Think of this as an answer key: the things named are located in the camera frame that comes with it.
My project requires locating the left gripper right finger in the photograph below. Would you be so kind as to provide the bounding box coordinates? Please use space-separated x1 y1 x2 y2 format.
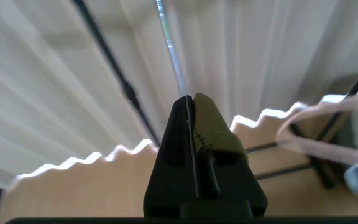
196 150 269 218

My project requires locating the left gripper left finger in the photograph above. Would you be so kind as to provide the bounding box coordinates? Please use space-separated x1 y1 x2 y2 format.
143 95 200 218

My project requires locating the green printed shirt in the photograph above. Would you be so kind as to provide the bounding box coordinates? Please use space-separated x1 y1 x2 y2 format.
192 92 249 164

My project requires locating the pink clothes hanger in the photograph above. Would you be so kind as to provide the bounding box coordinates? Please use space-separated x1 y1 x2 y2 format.
275 93 358 167

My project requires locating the black clothes rack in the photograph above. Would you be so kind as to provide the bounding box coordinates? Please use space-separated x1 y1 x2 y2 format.
71 0 358 190

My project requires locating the beige curtain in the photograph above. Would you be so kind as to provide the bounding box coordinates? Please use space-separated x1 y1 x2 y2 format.
0 0 358 189

